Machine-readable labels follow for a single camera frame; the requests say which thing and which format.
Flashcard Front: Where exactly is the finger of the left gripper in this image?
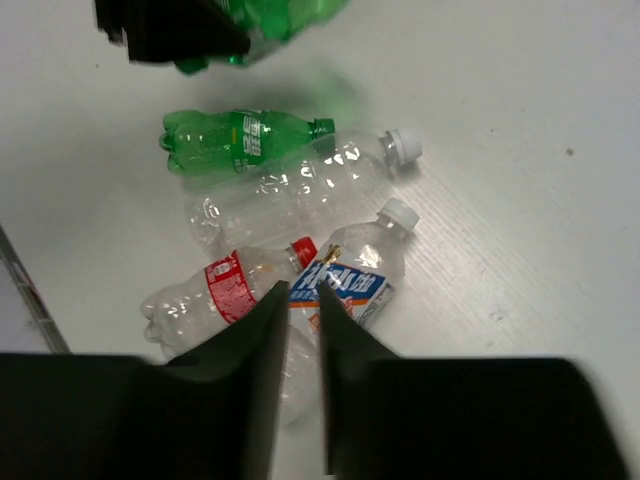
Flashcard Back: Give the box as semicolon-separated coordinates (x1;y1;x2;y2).
93;0;250;63

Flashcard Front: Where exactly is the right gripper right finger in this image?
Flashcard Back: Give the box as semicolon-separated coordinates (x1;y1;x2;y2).
319;284;631;479

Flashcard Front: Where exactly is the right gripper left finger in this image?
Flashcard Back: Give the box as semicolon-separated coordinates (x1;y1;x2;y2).
1;282;288;479

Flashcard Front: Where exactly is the green bottle bin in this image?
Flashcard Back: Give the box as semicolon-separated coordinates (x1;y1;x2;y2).
174;0;348;75

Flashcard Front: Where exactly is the clear bottle red label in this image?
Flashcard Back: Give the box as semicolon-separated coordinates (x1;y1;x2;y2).
140;237;317;360

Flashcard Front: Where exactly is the green bottle with green cap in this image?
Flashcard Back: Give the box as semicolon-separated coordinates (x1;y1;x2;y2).
159;110;335;177

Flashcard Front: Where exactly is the clear bottle blue white label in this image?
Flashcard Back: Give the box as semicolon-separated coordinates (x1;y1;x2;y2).
279;198;420;425

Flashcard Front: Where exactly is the clear bottle with white cap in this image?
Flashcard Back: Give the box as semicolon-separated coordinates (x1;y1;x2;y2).
184;127;423;253

